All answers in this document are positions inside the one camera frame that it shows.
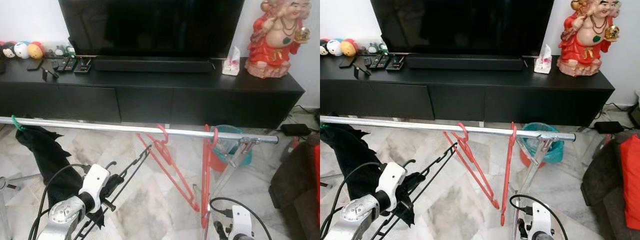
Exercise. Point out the black plastic hanger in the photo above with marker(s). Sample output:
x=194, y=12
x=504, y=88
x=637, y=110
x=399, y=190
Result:
x=439, y=164
x=131, y=170

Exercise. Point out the red plastic hanger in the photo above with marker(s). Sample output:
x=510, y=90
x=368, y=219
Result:
x=466, y=146
x=164, y=149
x=205, y=175
x=508, y=172

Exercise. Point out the silver clothes rack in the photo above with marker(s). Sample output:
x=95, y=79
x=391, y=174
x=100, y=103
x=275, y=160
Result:
x=100, y=127
x=425, y=125

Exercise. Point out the black T-shirt green print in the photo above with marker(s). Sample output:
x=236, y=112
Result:
x=350, y=155
x=47, y=155

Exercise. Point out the dark grey fabric sofa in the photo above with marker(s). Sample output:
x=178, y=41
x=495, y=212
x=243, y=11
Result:
x=295, y=200
x=602, y=200

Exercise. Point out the orange bin with teal bag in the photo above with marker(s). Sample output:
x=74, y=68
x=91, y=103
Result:
x=235, y=147
x=550, y=150

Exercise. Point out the black television console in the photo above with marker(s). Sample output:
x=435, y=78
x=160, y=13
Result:
x=460, y=100
x=150, y=100

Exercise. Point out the black remote control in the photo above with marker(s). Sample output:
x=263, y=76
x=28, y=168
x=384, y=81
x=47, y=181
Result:
x=83, y=65
x=367, y=61
x=66, y=64
x=381, y=61
x=55, y=63
x=395, y=63

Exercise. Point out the black soundbar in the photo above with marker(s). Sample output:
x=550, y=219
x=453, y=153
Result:
x=465, y=62
x=152, y=64

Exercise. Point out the black power adapter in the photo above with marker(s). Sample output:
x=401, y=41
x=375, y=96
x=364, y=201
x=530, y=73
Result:
x=295, y=129
x=608, y=126

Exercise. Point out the black phone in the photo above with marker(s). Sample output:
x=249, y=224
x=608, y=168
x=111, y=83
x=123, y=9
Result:
x=35, y=64
x=347, y=61

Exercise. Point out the yellow plush ball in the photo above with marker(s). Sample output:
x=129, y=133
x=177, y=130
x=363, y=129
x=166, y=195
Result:
x=348, y=47
x=36, y=49

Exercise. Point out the white plush ball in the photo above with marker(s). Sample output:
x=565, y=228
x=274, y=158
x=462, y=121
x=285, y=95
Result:
x=334, y=47
x=21, y=49

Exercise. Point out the black plush ball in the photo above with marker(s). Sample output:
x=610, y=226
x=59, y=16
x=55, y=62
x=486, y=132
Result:
x=8, y=50
x=324, y=47

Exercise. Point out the black flat television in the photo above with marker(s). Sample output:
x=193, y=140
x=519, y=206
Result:
x=150, y=25
x=460, y=22

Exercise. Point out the black box beside sofa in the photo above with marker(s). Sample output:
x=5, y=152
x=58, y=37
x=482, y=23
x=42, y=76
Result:
x=635, y=110

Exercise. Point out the red laughing Buddha statue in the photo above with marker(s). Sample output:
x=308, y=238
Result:
x=585, y=42
x=275, y=45

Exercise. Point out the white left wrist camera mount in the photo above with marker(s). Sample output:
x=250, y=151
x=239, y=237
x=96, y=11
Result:
x=95, y=180
x=392, y=177

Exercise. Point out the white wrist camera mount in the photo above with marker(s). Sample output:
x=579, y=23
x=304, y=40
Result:
x=241, y=220
x=95, y=180
x=392, y=177
x=540, y=220

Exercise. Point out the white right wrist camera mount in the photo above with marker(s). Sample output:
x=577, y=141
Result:
x=241, y=220
x=540, y=220

